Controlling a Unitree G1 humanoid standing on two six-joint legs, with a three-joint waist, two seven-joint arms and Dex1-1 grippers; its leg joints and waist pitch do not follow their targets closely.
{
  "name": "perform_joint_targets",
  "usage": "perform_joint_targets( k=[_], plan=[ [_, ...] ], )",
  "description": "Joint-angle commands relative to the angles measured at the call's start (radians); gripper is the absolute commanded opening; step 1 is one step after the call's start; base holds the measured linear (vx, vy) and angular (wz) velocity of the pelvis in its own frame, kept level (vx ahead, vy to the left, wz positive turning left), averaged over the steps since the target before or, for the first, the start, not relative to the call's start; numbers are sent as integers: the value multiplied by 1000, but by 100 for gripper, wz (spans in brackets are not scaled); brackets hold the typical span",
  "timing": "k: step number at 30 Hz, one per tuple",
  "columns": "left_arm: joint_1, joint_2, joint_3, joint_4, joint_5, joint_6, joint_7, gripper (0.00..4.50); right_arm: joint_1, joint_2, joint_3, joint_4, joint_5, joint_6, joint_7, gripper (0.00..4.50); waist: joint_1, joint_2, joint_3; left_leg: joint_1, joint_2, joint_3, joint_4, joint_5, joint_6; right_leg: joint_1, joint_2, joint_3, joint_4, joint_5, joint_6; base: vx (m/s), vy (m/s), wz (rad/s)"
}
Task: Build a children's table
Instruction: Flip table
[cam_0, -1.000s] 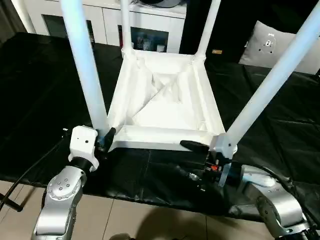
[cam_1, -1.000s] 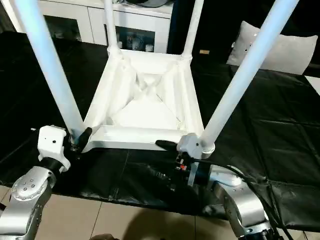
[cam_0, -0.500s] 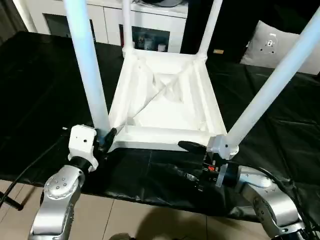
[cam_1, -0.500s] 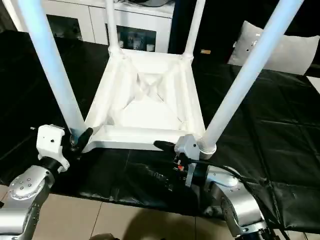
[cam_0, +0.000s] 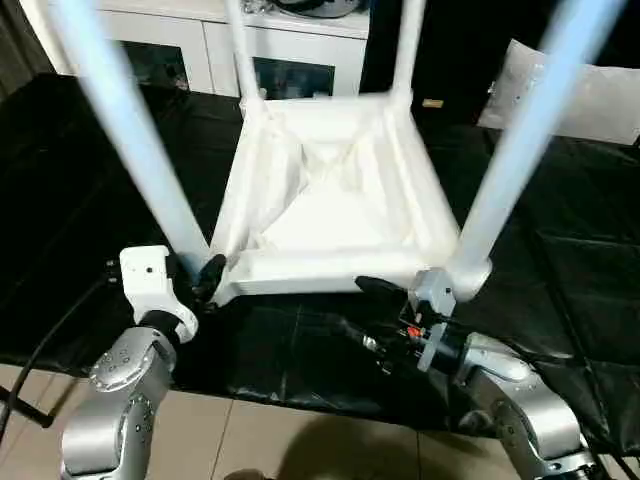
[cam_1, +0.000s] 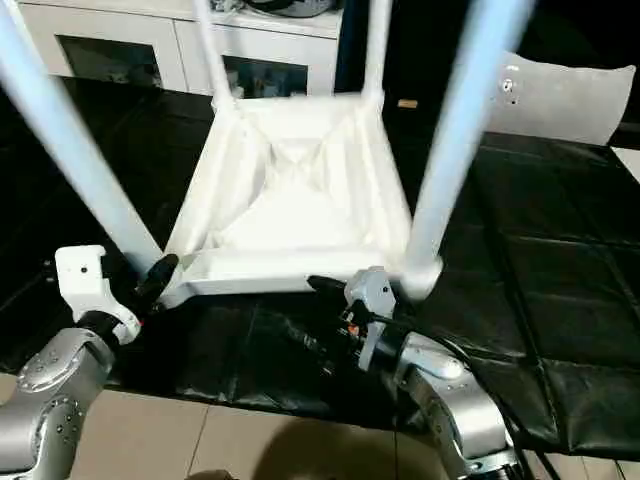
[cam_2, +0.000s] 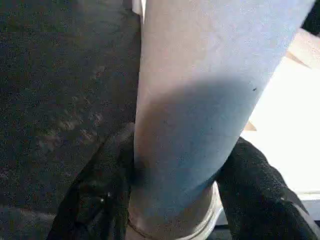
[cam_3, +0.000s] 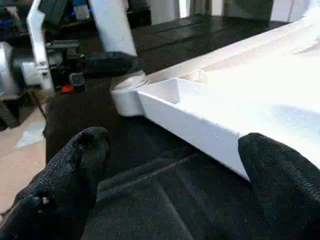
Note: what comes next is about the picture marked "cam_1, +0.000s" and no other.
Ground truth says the black padded mat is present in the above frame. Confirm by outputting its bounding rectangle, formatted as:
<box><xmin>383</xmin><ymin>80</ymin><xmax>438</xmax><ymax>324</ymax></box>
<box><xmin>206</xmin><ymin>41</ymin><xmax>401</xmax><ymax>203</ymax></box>
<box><xmin>0</xmin><ymin>74</ymin><xmax>640</xmax><ymax>454</ymax></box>

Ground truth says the white cabinet with glass doors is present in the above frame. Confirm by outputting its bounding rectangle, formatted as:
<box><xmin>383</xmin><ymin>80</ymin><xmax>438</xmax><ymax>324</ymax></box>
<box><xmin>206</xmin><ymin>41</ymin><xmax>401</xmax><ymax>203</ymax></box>
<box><xmin>14</xmin><ymin>0</ymin><xmax>346</xmax><ymax>96</ymax></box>

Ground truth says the dark round object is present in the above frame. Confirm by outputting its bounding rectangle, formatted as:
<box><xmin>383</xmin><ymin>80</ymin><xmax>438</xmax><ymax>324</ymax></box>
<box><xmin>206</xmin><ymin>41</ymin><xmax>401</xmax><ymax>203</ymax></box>
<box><xmin>247</xmin><ymin>0</ymin><xmax>341</xmax><ymax>19</ymax></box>

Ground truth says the grey pillow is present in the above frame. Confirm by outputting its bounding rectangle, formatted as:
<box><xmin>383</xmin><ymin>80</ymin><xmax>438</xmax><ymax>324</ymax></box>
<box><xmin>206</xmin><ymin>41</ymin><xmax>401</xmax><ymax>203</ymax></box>
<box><xmin>482</xmin><ymin>49</ymin><xmax>637</xmax><ymax>147</ymax></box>

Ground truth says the white flat board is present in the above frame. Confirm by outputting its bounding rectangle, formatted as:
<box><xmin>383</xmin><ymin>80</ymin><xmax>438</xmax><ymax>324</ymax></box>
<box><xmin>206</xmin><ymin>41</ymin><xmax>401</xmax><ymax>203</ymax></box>
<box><xmin>612</xmin><ymin>145</ymin><xmax>640</xmax><ymax>181</ymax></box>

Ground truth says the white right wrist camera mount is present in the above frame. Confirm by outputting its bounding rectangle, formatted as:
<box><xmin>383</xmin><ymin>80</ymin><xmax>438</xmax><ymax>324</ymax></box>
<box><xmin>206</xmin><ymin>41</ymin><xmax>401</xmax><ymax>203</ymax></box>
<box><xmin>344</xmin><ymin>267</ymin><xmax>399</xmax><ymax>371</ymax></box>

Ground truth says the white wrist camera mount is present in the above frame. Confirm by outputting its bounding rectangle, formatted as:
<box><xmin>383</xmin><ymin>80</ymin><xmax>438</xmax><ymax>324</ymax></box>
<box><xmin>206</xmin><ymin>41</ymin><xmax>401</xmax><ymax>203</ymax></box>
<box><xmin>53</xmin><ymin>244</ymin><xmax>141</xmax><ymax>346</ymax></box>
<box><xmin>344</xmin><ymin>267</ymin><xmax>399</xmax><ymax>371</ymax></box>

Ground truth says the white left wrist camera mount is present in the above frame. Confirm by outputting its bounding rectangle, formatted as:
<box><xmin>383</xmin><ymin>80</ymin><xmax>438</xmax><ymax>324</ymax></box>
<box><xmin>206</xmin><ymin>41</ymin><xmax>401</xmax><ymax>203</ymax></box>
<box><xmin>53</xmin><ymin>244</ymin><xmax>141</xmax><ymax>346</ymax></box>

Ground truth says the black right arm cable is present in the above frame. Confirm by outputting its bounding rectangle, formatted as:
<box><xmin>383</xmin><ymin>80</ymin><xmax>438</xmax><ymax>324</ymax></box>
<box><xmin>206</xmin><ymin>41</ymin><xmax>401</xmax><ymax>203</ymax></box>
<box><xmin>369</xmin><ymin>314</ymin><xmax>561</xmax><ymax>480</ymax></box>

